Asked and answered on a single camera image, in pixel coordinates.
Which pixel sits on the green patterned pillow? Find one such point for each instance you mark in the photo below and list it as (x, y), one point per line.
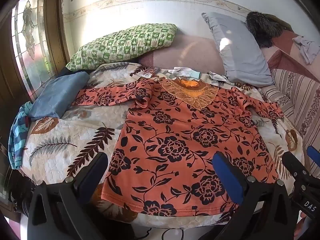
(120, 45)

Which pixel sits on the pink bed sheet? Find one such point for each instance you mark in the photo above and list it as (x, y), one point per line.
(190, 52)

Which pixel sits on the grey pillow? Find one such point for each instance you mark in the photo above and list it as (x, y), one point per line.
(240, 52)

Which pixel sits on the leaf print blanket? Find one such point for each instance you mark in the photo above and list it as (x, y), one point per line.
(65, 135)

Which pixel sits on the white glove teal cuff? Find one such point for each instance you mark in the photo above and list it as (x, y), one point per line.
(185, 71)

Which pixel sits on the wooden window frame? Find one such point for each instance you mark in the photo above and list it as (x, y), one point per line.
(53, 30)

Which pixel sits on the orange floral shirt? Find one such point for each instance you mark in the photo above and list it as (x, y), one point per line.
(175, 142)

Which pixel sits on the blue folded cloth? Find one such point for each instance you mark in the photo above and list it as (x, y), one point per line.
(57, 95)

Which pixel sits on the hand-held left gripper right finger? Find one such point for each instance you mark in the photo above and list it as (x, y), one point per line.
(226, 177)

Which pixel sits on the blue striped garment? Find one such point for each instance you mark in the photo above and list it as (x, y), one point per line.
(17, 135)

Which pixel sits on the white crumpled cloth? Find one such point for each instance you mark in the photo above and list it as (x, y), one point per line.
(220, 77)

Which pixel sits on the striped floral blanket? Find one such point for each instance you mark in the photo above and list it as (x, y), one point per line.
(300, 97)

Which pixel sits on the stained glass window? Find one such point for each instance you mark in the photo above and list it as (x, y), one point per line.
(27, 42)

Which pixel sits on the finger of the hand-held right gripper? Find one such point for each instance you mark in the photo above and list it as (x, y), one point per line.
(292, 162)
(313, 155)

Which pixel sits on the pale grey crumpled cloth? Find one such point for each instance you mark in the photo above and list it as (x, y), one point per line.
(306, 48)

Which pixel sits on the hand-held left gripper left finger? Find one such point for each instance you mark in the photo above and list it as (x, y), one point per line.
(93, 170)

